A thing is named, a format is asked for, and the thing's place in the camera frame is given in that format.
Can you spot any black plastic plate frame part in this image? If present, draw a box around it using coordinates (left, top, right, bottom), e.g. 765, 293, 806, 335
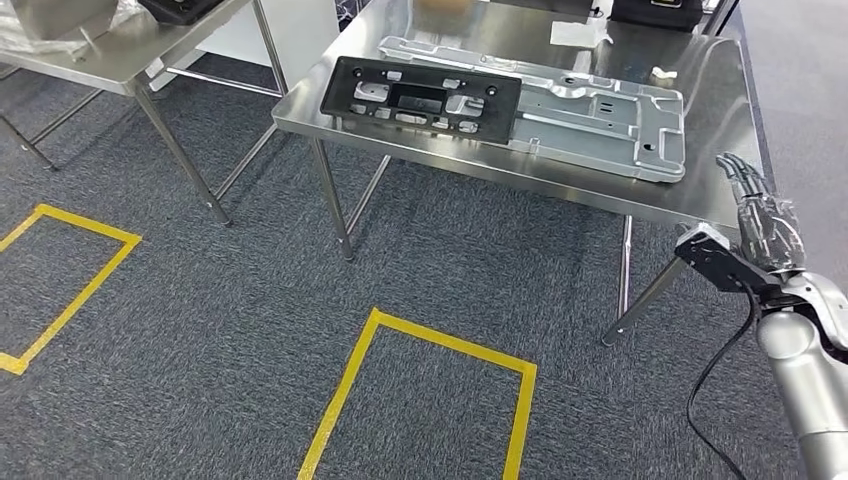
137, 0, 227, 26
319, 56, 523, 146

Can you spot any stamped grey metal panel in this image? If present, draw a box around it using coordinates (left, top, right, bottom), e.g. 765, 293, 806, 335
377, 36, 687, 185

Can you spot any plain white cabinet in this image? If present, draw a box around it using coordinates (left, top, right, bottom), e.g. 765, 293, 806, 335
148, 0, 340, 94

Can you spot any white paper sheet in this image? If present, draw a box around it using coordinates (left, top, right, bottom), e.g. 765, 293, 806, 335
549, 18, 614, 49

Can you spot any dark grey flat panel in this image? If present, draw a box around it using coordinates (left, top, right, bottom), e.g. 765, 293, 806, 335
490, 0, 594, 18

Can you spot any stainless steel table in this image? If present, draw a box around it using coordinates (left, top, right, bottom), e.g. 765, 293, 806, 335
0, 0, 289, 228
271, 0, 776, 349

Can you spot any black fabric bag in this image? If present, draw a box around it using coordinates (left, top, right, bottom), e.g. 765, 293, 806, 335
609, 0, 705, 33

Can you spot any grey metal box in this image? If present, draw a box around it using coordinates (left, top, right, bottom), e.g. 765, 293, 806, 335
9, 0, 121, 41

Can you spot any clear crumpled plastic wrap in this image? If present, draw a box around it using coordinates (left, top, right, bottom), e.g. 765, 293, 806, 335
0, 0, 144, 58

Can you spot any black camera cable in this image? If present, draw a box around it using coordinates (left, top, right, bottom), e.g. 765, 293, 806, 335
685, 286, 760, 480

